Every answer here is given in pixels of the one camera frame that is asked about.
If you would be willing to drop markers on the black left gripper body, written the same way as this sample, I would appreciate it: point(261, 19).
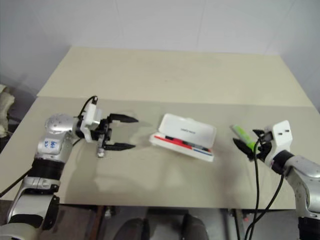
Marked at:
point(103, 132)

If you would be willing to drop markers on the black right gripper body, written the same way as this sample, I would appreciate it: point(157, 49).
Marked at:
point(265, 147)

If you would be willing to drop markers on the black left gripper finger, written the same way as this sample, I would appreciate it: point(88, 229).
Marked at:
point(123, 117)
point(120, 147)

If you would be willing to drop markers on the green marker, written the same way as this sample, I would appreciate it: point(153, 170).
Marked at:
point(243, 135)

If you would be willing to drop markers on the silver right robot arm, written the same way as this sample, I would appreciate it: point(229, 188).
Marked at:
point(303, 172)

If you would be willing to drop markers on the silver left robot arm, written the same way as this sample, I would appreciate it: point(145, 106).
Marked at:
point(50, 147)

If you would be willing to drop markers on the black marker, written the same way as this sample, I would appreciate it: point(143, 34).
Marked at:
point(201, 147)

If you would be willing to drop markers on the white hinged pencil case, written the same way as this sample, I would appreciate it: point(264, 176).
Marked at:
point(190, 131)

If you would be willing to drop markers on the red marker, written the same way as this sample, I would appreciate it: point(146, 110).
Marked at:
point(178, 142)

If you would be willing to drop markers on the blue pen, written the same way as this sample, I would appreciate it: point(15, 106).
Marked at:
point(202, 150)

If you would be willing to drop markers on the white crumpled cloth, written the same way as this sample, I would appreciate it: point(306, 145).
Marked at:
point(5, 100)

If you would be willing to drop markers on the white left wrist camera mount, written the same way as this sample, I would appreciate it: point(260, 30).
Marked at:
point(91, 117)

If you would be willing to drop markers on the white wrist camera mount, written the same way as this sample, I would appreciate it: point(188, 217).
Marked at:
point(91, 117)
point(281, 136)

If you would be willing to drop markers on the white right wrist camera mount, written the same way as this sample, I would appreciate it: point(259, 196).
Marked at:
point(281, 136)

